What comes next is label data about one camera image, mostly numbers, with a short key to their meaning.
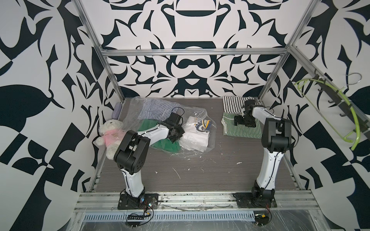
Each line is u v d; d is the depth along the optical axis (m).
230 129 1.02
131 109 1.09
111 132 0.89
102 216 0.78
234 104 1.15
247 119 0.86
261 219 0.72
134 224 0.69
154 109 1.15
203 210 0.72
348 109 0.55
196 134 0.97
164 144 0.90
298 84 0.84
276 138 0.57
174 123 0.77
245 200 0.74
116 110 1.12
